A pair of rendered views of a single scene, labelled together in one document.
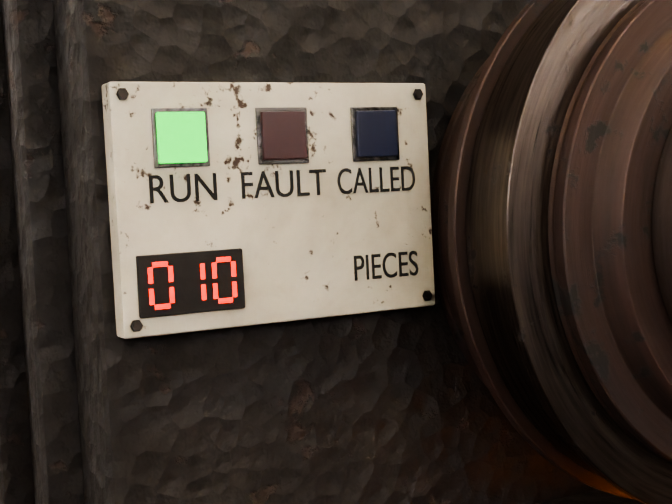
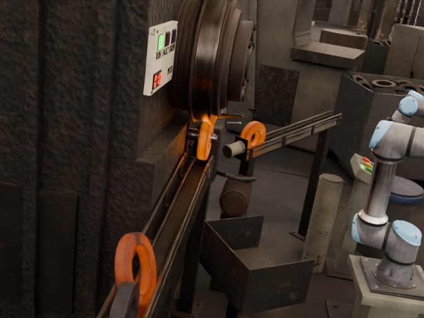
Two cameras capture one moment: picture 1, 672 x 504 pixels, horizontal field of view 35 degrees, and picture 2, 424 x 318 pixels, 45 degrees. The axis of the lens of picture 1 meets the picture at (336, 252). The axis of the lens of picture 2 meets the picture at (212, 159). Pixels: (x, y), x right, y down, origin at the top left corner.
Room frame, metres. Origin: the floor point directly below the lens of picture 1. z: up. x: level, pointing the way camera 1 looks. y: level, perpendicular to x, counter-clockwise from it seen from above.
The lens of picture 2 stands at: (-0.17, 1.18, 1.40)
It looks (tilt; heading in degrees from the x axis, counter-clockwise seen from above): 20 degrees down; 304
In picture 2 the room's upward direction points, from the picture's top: 8 degrees clockwise
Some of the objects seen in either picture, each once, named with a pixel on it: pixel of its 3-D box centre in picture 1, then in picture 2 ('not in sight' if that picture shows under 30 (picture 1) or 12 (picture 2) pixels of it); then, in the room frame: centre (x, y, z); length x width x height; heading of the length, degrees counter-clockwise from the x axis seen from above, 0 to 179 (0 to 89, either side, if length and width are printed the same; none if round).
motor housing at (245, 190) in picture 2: not in sight; (229, 234); (0.90, -0.67, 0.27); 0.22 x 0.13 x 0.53; 118
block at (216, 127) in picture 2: not in sight; (206, 151); (0.99, -0.51, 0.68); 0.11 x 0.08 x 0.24; 28
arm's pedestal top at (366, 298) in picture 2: not in sight; (392, 283); (0.19, -0.84, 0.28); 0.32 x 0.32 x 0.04; 32
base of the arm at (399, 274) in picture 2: not in sight; (397, 265); (0.19, -0.84, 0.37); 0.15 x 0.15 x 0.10
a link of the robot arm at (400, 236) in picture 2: not in sight; (402, 240); (0.20, -0.83, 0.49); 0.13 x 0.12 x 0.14; 10
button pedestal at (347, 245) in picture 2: not in sight; (354, 217); (0.53, -1.25, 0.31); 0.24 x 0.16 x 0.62; 118
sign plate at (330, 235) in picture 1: (280, 202); (161, 55); (0.81, 0.04, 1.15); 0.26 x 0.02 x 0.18; 118
